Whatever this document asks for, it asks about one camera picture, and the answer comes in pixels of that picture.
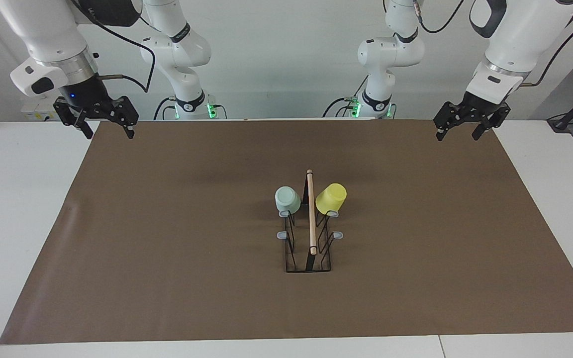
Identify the pale green plastic cup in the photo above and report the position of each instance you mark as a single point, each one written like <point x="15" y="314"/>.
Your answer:
<point x="286" y="201"/>

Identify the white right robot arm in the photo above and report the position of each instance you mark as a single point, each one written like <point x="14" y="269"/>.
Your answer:
<point x="43" y="35"/>

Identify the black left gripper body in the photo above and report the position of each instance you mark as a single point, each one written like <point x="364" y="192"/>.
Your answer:
<point x="483" y="107"/>

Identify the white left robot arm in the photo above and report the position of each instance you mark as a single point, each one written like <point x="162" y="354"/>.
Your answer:
<point x="530" y="35"/>

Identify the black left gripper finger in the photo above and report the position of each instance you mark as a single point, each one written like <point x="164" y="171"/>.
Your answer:
<point x="448" y="117"/>
<point x="493" y="124"/>

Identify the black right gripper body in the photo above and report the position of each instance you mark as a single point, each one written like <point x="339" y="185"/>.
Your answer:
<point x="90" y="99"/>

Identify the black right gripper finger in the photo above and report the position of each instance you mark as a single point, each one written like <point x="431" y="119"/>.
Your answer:
<point x="70" y="114"/>
<point x="130" y="114"/>

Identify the yellow plastic cup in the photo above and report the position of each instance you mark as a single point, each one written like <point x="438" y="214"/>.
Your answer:
<point x="331" y="199"/>

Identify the brown table mat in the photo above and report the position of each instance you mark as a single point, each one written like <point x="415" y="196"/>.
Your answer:
<point x="286" y="303"/>

